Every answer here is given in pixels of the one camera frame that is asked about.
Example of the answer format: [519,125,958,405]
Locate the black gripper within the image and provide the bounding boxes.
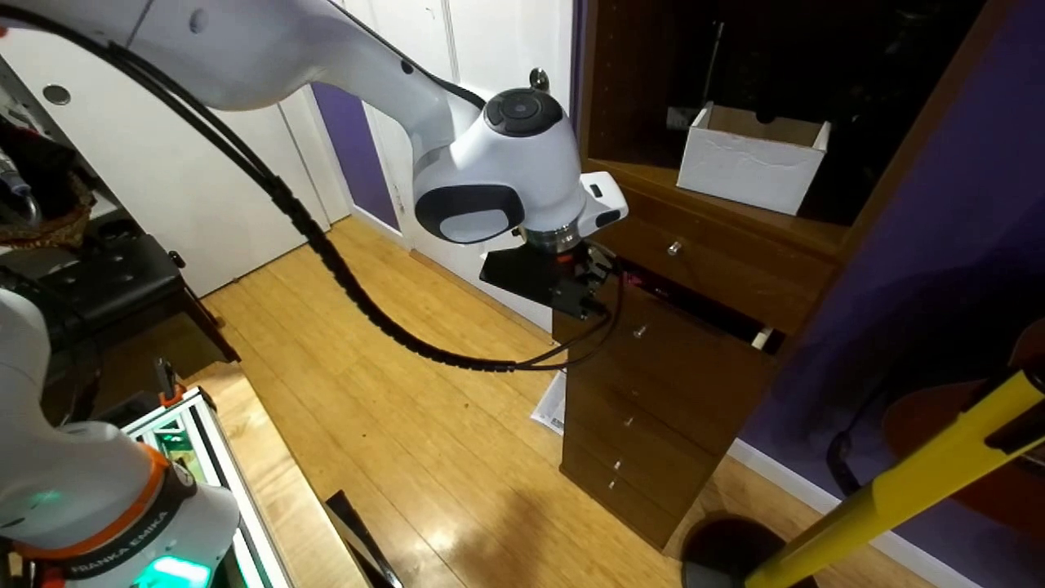
[479,246,610,321]

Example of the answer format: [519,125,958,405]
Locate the wooden drawer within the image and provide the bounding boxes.
[564,271,778,456]

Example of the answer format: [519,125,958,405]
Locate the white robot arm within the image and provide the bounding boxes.
[0,0,628,588]

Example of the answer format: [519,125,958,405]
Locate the brown wooden cabinet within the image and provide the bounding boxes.
[563,0,1007,548]

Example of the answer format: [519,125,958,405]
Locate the white box on shelf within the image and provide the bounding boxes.
[677,105,833,216]

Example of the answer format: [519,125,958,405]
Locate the black round stand base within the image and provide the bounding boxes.
[682,517,785,588]

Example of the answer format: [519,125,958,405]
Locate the yellow tripod pole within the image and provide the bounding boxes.
[740,370,1045,588]

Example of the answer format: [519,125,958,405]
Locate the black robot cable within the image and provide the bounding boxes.
[0,2,628,374]

